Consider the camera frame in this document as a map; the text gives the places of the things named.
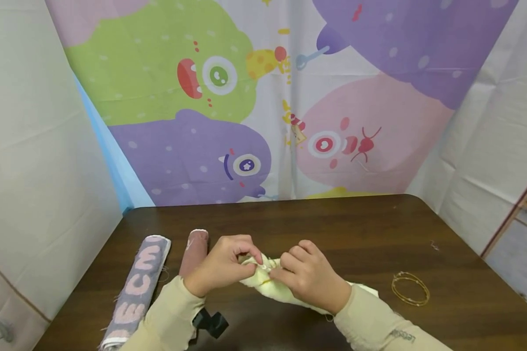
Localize person's right forearm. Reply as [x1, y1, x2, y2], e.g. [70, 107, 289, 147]
[333, 284, 454, 351]

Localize person's right hand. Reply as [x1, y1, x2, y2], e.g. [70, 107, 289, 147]
[269, 239, 352, 315]

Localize person's left hand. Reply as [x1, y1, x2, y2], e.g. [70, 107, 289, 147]
[183, 234, 264, 298]

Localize pale yellow cloth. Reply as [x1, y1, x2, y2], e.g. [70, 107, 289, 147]
[238, 253, 379, 316]

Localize rolled grey towel pink letters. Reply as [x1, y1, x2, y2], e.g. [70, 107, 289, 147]
[98, 234, 172, 351]

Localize person's left forearm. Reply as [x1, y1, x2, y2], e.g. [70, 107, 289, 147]
[119, 275, 207, 351]

